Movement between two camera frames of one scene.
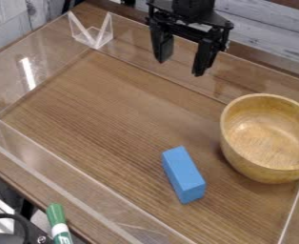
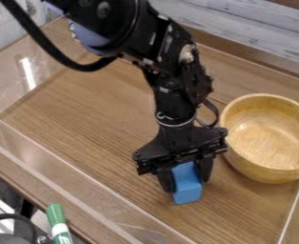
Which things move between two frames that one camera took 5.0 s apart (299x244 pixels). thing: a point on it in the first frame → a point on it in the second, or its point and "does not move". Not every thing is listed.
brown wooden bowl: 265,137 does not move
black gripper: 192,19 → 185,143
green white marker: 60,228 does not move
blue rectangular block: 183,174 does not move
